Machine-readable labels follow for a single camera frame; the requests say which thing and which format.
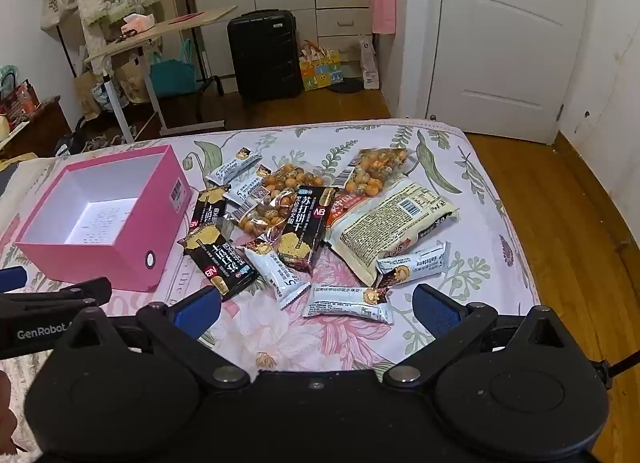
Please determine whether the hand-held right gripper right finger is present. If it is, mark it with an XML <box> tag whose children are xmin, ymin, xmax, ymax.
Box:
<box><xmin>382</xmin><ymin>284</ymin><xmax>567</xmax><ymax>390</ymax></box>

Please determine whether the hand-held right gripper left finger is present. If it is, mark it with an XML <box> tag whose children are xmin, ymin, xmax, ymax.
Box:
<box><xmin>54</xmin><ymin>285</ymin><xmax>252</xmax><ymax>391</ymax></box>

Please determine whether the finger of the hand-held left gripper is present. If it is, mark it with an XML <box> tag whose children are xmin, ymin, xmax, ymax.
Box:
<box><xmin>0</xmin><ymin>266</ymin><xmax>27</xmax><ymax>294</ymax></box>
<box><xmin>0</xmin><ymin>276</ymin><xmax>112</xmax><ymax>315</ymax></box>

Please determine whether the pink cardboard box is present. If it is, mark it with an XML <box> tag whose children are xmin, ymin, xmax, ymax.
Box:
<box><xmin>14</xmin><ymin>144</ymin><xmax>194</xmax><ymax>293</ymax></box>

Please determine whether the clear bag of coated peanuts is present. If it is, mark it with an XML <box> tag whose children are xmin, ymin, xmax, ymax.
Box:
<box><xmin>329</xmin><ymin>146</ymin><xmax>412</xmax><ymax>200</ymax></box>
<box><xmin>234</xmin><ymin>164</ymin><xmax>327</xmax><ymax>245</ymax></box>

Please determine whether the white snack bar packet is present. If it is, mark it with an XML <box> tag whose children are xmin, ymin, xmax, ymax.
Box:
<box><xmin>302</xmin><ymin>282</ymin><xmax>394</xmax><ymax>326</ymax></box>
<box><xmin>242</xmin><ymin>240</ymin><xmax>307</xmax><ymax>312</ymax></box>
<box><xmin>224</xmin><ymin>166</ymin><xmax>273</xmax><ymax>207</ymax></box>
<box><xmin>375</xmin><ymin>240</ymin><xmax>449</xmax><ymax>290</ymax></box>
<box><xmin>205</xmin><ymin>152</ymin><xmax>264</xmax><ymax>185</ymax></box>

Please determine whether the black cracker packet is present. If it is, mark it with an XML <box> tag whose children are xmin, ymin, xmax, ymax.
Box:
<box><xmin>184</xmin><ymin>229</ymin><xmax>259</xmax><ymax>302</ymax></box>
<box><xmin>276</xmin><ymin>186</ymin><xmax>342</xmax><ymax>275</ymax></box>
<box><xmin>191</xmin><ymin>185</ymin><xmax>232</xmax><ymax>240</ymax></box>

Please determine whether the floral bed sheet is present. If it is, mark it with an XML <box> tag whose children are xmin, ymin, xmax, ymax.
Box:
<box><xmin>0</xmin><ymin>118</ymin><xmax>542</xmax><ymax>449</ymax></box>

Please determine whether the large beige snack bag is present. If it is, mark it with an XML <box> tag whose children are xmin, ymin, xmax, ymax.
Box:
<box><xmin>324</xmin><ymin>180</ymin><xmax>460</xmax><ymax>288</ymax></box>

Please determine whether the pair of shoes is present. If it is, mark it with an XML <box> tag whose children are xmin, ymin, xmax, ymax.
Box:
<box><xmin>54</xmin><ymin>126</ymin><xmax>127</xmax><ymax>156</ymax></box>

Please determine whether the wooden nightstand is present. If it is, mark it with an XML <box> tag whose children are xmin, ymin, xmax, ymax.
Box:
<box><xmin>0</xmin><ymin>97</ymin><xmax>74</xmax><ymax>160</ymax></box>

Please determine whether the red printed bag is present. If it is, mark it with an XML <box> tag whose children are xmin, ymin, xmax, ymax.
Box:
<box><xmin>0</xmin><ymin>83</ymin><xmax>41</xmax><ymax>120</ymax></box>

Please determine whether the brown paper bag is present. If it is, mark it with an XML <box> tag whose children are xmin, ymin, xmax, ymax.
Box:
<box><xmin>74</xmin><ymin>70</ymin><xmax>110</xmax><ymax>120</ymax></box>

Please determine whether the teal shopping bag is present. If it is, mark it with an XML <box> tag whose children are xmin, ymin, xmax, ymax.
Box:
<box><xmin>149</xmin><ymin>38</ymin><xmax>197</xmax><ymax>95</ymax></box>

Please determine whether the white plastic bag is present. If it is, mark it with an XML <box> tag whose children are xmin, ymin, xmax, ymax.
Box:
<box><xmin>359</xmin><ymin>36</ymin><xmax>382</xmax><ymax>90</ymax></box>

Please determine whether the black suitcase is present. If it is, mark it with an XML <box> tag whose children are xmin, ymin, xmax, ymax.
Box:
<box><xmin>227</xmin><ymin>9</ymin><xmax>304</xmax><ymax>105</ymax></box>

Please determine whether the colourful gift bag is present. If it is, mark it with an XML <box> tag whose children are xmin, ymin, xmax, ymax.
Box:
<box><xmin>298</xmin><ymin>40</ymin><xmax>347</xmax><ymax>92</ymax></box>

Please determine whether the pink tissue pack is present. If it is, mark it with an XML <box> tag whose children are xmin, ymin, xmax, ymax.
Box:
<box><xmin>122</xmin><ymin>13</ymin><xmax>155</xmax><ymax>37</ymax></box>

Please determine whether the beige tote bag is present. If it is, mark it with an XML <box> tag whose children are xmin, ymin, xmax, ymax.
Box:
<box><xmin>40</xmin><ymin>0</ymin><xmax>79</xmax><ymax>32</ymax></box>

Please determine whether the white door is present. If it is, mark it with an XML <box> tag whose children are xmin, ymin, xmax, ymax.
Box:
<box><xmin>424</xmin><ymin>0</ymin><xmax>599</xmax><ymax>145</ymax></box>

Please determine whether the wooden adjustable side table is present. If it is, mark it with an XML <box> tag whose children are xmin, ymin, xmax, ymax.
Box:
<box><xmin>82</xmin><ymin>5</ymin><xmax>239</xmax><ymax>141</ymax></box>

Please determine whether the pink paper bag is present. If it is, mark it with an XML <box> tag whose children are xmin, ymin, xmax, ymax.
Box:
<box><xmin>369</xmin><ymin>0</ymin><xmax>397</xmax><ymax>35</ymax></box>

